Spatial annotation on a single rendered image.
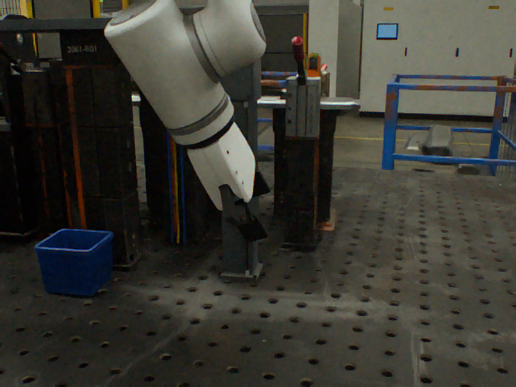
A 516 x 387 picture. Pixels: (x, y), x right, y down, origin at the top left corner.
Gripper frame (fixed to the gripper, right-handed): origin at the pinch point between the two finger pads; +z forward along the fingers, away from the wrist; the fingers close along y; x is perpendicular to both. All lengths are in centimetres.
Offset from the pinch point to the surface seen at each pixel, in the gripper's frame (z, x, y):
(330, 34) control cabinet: 314, -52, -765
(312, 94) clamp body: 4.8, 7.6, -35.2
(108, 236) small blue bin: 4.0, -32.0, -9.6
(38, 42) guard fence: 31, -217, -304
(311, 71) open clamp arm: 16, 4, -67
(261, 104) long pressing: 8.4, -5.5, -45.3
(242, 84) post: -8.1, -0.4, -23.0
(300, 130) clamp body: 10.1, 3.1, -32.2
